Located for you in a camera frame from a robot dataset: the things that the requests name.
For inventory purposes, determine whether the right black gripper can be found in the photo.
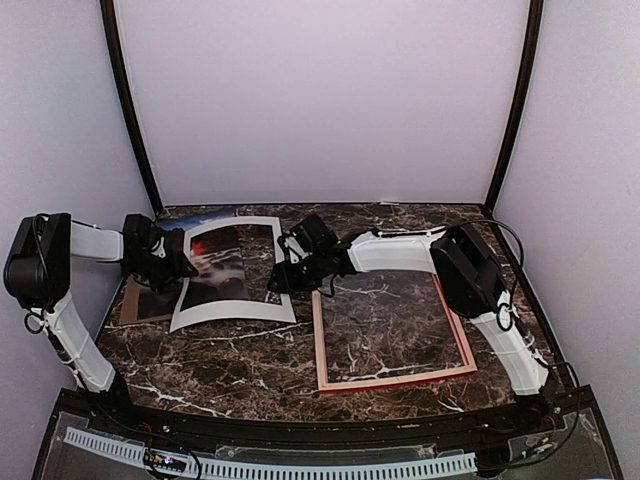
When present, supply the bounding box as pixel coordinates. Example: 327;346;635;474
267;252;327;295

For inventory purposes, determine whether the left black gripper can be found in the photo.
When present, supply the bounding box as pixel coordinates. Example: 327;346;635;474
122;248;199;295

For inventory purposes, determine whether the white photo mat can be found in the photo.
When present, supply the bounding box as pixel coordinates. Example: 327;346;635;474
169;216;296;333

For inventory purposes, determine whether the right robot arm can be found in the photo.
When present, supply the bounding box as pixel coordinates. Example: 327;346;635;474
267;214;553;434

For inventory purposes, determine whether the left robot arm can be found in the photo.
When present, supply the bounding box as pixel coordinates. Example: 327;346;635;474
3;213;198;436

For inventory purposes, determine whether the landscape photo print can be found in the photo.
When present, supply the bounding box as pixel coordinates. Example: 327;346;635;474
136;226;249;321

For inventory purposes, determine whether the brown cardboard backing board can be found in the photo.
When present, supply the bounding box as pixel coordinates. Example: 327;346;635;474
119;278;179;326

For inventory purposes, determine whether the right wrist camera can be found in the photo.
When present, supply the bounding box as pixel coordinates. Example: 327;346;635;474
290;213;338;253

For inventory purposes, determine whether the black front rail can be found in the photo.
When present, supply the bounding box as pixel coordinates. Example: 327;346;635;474
55;387;592;458

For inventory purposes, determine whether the white slotted cable duct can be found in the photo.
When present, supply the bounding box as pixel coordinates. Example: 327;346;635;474
63;427;477;479

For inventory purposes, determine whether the left black corner post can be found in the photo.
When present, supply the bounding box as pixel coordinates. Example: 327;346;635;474
99;0;164;216

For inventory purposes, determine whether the black corner post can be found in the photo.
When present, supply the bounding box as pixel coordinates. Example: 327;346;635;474
99;0;164;216
483;0;545;216

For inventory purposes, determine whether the right black corner post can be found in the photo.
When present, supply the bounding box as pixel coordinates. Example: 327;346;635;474
483;0;545;216

